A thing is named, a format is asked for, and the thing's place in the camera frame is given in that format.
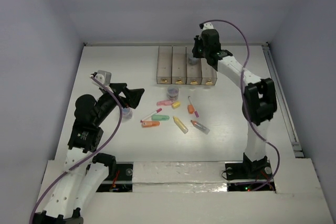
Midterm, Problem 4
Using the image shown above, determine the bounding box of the clear jar of paper clips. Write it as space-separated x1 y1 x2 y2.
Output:
167 85 180 100

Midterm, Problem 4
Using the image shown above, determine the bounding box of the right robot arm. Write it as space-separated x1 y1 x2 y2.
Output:
192 24 277 180

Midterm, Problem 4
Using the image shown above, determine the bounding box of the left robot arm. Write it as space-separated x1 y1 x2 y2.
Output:
29 83 145 223

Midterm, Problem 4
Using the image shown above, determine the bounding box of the pink marker pen lower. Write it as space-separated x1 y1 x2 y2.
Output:
140 108 162 123

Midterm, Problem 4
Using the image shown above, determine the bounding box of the pink marker pen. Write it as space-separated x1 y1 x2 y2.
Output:
188 96 199 118
140 108 162 123

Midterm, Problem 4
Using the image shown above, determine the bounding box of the green correction tape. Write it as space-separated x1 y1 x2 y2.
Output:
151 114 170 121

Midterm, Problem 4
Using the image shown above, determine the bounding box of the yellow highlighter cap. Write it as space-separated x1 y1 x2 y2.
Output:
172 101 181 109

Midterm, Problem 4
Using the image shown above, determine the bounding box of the yellow highlighter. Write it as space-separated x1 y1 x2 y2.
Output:
173 116 188 134

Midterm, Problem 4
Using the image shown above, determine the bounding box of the orange highlighter cap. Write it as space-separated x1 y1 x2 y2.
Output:
187 104 195 114

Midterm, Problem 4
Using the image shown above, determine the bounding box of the pink marker pen upper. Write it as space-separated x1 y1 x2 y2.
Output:
188 96 199 118

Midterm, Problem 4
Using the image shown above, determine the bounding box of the orange tipped clear highlighter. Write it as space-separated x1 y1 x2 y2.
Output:
191 120 210 134

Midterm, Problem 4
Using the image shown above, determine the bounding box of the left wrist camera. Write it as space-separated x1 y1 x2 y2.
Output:
90 70 112 87

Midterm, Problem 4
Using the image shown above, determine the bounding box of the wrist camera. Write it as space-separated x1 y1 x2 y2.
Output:
199 22 214 30
90 70 112 87

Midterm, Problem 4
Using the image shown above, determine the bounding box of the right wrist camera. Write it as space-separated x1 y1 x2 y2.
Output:
199 22 214 30

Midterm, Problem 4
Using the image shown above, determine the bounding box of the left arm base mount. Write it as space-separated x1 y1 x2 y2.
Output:
96 163 133 193

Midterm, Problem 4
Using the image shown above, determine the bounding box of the aluminium rail right edge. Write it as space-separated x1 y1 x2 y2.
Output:
262 43 305 158

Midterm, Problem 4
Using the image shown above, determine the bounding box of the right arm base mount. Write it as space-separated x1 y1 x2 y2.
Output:
221 161 276 192

